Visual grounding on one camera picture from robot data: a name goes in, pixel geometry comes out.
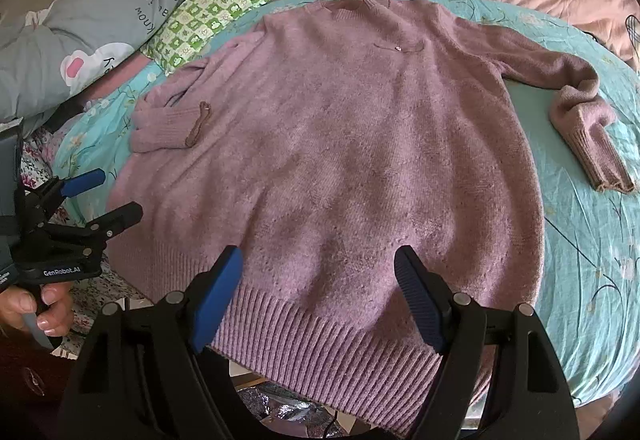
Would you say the person's left hand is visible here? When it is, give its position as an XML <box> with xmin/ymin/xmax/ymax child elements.
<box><xmin>0</xmin><ymin>282</ymin><xmax>74</xmax><ymax>337</ymax></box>

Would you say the grey printed pillow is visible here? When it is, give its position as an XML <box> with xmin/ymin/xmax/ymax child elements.
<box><xmin>1</xmin><ymin>0</ymin><xmax>184</xmax><ymax>123</ymax></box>

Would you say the floral white bed sheet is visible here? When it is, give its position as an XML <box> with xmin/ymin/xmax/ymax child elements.
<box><xmin>19</xmin><ymin>127</ymin><xmax>151</xmax><ymax>361</ymax></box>

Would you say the teal floral quilt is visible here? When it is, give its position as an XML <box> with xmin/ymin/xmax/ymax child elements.
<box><xmin>49</xmin><ymin>0</ymin><xmax>639</xmax><ymax>405</ymax></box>

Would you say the green checkered pillow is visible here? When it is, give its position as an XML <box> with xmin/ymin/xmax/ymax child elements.
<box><xmin>140</xmin><ymin>0</ymin><xmax>270</xmax><ymax>75</ymax></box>

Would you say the mauve knitted sweater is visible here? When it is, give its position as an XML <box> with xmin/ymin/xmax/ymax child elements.
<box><xmin>107</xmin><ymin>0</ymin><xmax>634</xmax><ymax>434</ymax></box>

